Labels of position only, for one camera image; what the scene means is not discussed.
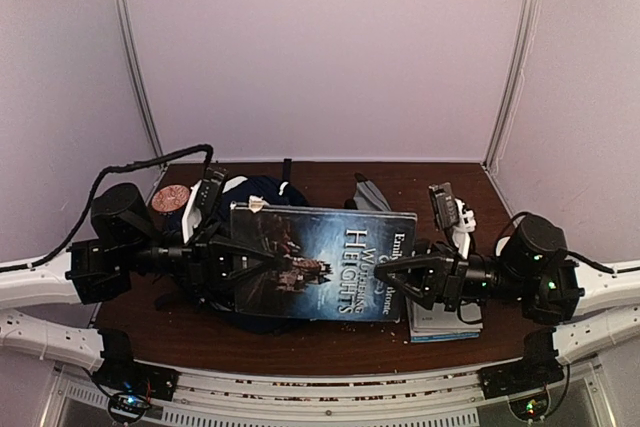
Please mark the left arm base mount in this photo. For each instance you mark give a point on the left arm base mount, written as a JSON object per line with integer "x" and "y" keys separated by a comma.
{"x": 129, "y": 385}

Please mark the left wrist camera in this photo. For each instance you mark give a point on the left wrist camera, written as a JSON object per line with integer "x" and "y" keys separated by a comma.
{"x": 203, "y": 202}

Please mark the white Great Gatsby book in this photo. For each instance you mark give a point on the white Great Gatsby book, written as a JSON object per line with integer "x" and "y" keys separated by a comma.
{"x": 438, "y": 322}

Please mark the right aluminium corner post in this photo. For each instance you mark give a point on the right aluminium corner post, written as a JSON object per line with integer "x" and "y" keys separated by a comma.
{"x": 523, "y": 41}

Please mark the aluminium front rail frame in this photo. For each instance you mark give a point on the aluminium front rail frame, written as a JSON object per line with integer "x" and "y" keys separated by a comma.
{"x": 442, "y": 397}

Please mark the Wuthering Heights book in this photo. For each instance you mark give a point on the Wuthering Heights book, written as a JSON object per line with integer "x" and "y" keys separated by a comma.
{"x": 329, "y": 256}

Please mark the grey fabric pouch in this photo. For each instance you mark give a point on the grey fabric pouch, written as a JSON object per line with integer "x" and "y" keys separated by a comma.
{"x": 367, "y": 196}

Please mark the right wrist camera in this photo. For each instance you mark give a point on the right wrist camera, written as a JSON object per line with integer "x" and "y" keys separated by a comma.
{"x": 452, "y": 217}

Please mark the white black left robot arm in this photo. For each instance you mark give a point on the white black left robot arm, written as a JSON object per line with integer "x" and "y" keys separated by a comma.
{"x": 99, "y": 270}

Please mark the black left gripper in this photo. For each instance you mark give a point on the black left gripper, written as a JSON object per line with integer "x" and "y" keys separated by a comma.
{"x": 208, "y": 261}

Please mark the navy blue student backpack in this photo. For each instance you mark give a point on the navy blue student backpack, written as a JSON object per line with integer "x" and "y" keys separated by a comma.
{"x": 236, "y": 262}

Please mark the red white patterned bowl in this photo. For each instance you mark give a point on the red white patterned bowl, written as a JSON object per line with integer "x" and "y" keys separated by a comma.
{"x": 170, "y": 199}

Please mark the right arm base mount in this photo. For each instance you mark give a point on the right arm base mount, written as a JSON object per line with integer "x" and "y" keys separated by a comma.
{"x": 537, "y": 383}

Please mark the left aluminium corner post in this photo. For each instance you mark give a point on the left aluminium corner post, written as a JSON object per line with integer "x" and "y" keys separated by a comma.
{"x": 136, "y": 76}

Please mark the aluminium corner post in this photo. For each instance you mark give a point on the aluminium corner post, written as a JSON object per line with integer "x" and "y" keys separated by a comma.
{"x": 136, "y": 76}
{"x": 523, "y": 41}

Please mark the blue white bottom book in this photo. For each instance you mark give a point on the blue white bottom book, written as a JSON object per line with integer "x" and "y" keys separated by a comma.
{"x": 443, "y": 337}

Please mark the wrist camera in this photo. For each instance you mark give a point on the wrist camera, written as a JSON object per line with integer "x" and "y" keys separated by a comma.
{"x": 203, "y": 202}
{"x": 452, "y": 217}

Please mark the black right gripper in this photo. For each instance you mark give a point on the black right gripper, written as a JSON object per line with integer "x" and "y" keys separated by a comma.
{"x": 443, "y": 282}

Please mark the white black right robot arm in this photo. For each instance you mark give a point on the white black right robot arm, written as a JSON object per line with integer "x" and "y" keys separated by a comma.
{"x": 581, "y": 305}

